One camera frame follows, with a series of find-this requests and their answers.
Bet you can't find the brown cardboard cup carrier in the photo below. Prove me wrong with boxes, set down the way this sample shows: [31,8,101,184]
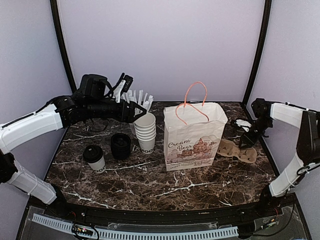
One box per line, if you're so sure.
[217,139,258,164]

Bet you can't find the single black cup lid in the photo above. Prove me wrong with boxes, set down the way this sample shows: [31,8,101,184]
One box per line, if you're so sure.
[82,145,104,164]

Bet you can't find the stack of black cup lids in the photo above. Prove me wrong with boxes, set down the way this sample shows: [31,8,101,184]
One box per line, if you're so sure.
[110,133,131,160]

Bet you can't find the grey slotted cable duct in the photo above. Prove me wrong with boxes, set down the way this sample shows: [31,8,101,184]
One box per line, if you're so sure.
[31,213,239,240]

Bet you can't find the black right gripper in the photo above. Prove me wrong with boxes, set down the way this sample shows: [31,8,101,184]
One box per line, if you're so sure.
[239,117,273,149]

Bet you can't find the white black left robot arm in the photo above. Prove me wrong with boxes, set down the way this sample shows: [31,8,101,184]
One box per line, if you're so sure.
[0,95,147,218]

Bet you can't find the bundle of wrapped white straws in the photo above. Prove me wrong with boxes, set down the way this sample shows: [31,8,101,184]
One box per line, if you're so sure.
[120,89,154,112]

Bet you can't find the black corner post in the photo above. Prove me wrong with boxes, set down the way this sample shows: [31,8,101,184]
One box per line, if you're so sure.
[242,0,272,107]
[49,0,77,93]

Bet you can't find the black right corner post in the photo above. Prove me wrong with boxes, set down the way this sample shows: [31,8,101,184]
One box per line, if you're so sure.
[242,0,272,107]

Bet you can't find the printed paper takeout bag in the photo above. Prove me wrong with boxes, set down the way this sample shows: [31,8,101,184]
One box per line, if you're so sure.
[163,88,228,172]

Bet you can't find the white cup holding straws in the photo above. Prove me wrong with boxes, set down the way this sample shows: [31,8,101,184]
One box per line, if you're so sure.
[129,123,136,137]

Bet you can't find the single white paper cup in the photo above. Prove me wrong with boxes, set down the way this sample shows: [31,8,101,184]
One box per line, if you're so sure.
[88,156,106,174]

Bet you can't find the black left corner post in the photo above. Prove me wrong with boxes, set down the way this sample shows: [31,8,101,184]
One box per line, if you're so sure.
[49,0,77,93]

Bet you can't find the black front table rail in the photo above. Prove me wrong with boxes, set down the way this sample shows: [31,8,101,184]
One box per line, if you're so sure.
[47,182,296,225]

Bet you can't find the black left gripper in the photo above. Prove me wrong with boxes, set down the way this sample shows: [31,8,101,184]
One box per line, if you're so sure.
[86,98,147,124]

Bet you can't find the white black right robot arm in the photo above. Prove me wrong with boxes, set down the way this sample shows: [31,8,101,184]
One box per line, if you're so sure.
[231,98,320,217]

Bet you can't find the stack of white paper cups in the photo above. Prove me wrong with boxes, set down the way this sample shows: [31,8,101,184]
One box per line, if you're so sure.
[134,112,157,155]

